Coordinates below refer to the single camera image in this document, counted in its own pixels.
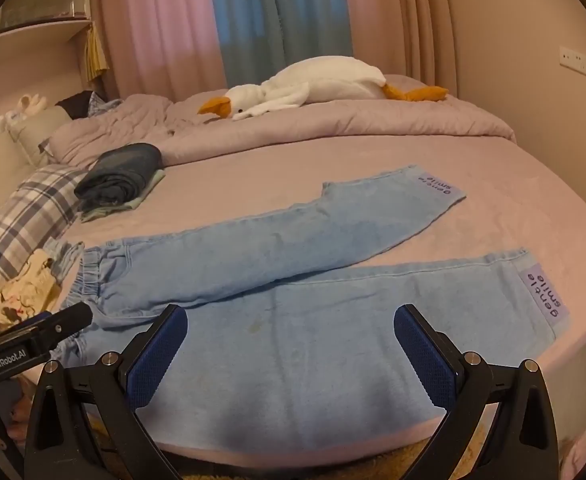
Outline yellow fringed cloth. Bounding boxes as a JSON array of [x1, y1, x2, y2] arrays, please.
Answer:
[[83, 22, 110, 84]]

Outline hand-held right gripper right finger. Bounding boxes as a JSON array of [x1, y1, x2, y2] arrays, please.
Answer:
[[393, 304, 570, 480]]

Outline pink-grey quilted comforter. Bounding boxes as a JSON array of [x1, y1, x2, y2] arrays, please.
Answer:
[[48, 74, 518, 171]]

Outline light blue denim pants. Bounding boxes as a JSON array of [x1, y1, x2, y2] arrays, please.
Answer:
[[48, 164, 570, 453]]

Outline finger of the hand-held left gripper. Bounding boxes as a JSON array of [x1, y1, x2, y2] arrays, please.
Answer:
[[4, 302, 94, 346]]

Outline grey plaid pillow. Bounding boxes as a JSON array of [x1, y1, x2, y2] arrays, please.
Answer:
[[0, 165, 91, 307]]

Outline cream printed cloth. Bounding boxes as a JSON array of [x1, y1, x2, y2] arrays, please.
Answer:
[[0, 250, 62, 337]]

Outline blue curtain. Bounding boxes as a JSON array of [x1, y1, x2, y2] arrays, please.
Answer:
[[208, 0, 355, 89]]

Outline small white plush toy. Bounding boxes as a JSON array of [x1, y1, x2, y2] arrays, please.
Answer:
[[0, 94, 48, 147]]

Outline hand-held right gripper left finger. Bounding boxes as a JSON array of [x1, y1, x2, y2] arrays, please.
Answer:
[[25, 304, 189, 480]]

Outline black cloth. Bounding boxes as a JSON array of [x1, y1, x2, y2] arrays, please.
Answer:
[[55, 91, 104, 121]]

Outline pile of pink clothes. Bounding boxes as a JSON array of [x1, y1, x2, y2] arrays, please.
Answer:
[[556, 410, 586, 480]]

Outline blue plaid shirt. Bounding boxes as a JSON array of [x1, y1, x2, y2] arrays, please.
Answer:
[[88, 97, 124, 119]]

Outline white goose plush toy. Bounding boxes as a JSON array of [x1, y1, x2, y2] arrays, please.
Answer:
[[197, 56, 450, 122]]

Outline long grey-green cushion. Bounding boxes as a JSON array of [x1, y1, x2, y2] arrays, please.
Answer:
[[8, 105, 74, 167]]

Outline beige curtain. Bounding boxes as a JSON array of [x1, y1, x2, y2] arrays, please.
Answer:
[[403, 0, 460, 92]]

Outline folded light green cloth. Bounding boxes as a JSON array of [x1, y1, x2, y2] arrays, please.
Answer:
[[79, 169, 166, 224]]

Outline pink sheer curtain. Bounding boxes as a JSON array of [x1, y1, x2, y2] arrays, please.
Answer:
[[98, 0, 225, 103], [340, 0, 415, 79]]

